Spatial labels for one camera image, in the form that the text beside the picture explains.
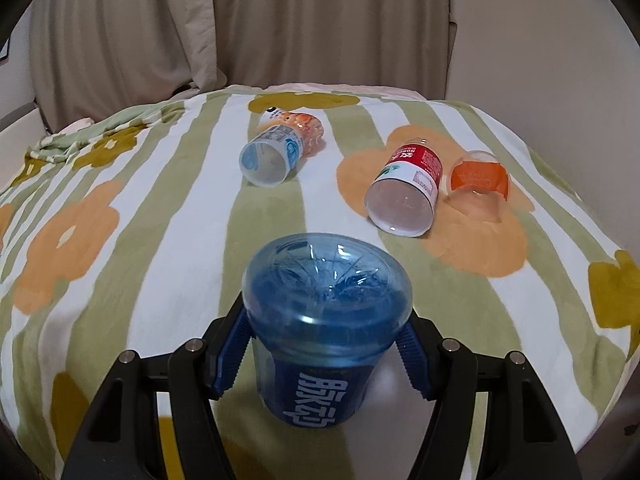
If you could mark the red label clear bottle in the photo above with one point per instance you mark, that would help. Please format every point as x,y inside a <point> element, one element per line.
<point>406,185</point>

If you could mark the blue plastic bottle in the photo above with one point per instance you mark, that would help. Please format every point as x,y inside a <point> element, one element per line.
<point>320,330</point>

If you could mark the light blue label bottle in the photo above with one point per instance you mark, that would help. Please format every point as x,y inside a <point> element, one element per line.
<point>272,156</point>

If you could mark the beige curtain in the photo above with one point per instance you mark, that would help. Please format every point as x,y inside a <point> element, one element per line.
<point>240,25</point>

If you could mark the striped floral blanket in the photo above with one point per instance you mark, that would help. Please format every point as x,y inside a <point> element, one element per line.
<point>150,240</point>

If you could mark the pink cloth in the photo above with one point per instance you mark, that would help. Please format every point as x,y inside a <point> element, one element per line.
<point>75,126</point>

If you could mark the orange label clear bottle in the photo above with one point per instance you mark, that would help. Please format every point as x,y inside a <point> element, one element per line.
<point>477,182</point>

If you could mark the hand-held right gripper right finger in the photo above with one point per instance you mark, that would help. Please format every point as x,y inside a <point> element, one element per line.
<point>413,357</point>

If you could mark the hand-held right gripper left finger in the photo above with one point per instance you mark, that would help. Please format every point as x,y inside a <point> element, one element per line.
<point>228,360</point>

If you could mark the orange print plastic cup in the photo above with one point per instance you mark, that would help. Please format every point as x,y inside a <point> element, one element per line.
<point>300,127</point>

